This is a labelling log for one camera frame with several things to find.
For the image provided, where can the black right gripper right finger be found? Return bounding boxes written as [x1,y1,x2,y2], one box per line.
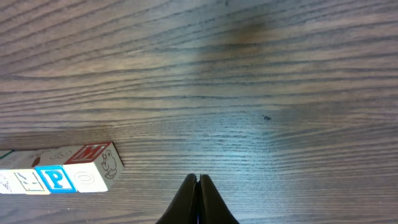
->
[198,174,239,224]

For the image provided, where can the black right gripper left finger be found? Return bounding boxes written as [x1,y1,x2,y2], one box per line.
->
[156,174,198,224]

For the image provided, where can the green Z wooden block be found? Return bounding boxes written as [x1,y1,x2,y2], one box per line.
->
[63,141,124,193]

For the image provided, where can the blue P wooden block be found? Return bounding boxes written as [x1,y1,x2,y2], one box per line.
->
[34,146,82,194]

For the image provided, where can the yellow front wooden block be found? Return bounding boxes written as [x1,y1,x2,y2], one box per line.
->
[1,150,50,195]

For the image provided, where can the red letter wooden block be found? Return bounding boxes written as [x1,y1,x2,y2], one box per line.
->
[1,151,36,194]

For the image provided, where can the white M wooden block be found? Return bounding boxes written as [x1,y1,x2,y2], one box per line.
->
[0,150,13,159]

